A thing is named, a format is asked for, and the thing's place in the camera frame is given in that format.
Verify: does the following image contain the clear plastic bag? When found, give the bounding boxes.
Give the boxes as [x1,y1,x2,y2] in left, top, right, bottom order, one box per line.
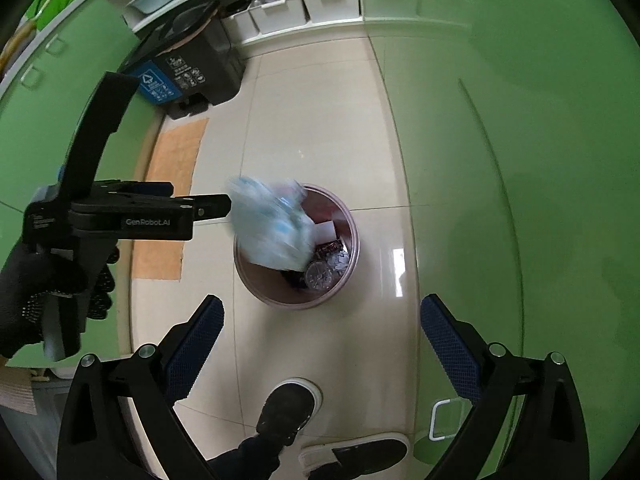
[227,177,314,272]

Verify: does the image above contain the pink trash bin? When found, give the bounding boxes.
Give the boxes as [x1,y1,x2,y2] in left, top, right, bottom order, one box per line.
[228,177,360,310]

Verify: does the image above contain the black gloved left hand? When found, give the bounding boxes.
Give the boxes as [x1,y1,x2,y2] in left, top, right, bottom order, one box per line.
[1,240,115,363]

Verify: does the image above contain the orange floor mat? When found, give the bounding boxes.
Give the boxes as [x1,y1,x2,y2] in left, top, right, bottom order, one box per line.
[130,117,212,282]

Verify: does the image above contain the black left shoe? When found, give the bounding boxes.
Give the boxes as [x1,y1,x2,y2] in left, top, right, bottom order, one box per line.
[256,377,323,446]

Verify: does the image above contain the black shoe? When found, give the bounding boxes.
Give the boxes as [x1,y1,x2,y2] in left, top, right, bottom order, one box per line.
[256,377,323,446]
[298,432,410,479]

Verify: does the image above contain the black recycling bin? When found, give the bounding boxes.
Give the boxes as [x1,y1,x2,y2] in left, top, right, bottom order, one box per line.
[119,0,245,119]

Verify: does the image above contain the black right shoe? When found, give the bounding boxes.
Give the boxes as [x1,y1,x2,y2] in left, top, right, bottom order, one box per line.
[298,432,410,479]

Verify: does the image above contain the white storage bin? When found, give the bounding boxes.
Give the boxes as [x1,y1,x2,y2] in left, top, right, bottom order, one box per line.
[248,0,307,35]

